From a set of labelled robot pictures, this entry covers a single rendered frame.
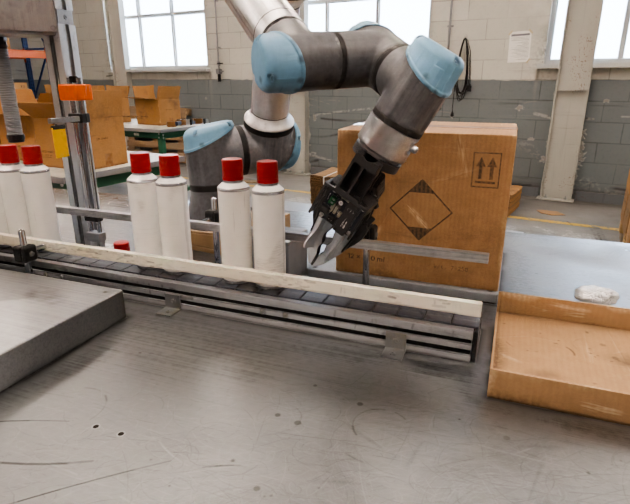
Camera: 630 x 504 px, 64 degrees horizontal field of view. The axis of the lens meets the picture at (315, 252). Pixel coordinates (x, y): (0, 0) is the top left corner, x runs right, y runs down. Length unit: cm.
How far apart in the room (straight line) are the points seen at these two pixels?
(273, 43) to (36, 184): 59
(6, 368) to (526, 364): 68
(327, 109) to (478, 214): 587
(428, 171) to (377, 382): 39
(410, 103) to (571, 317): 45
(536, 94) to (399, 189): 509
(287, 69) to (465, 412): 47
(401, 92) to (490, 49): 538
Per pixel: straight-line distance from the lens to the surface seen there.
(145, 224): 94
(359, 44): 73
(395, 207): 93
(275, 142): 119
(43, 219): 112
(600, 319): 92
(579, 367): 79
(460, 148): 89
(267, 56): 67
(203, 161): 116
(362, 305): 78
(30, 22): 120
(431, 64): 67
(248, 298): 82
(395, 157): 69
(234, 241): 83
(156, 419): 65
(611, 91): 592
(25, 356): 78
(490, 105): 603
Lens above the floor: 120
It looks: 19 degrees down
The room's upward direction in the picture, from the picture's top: straight up
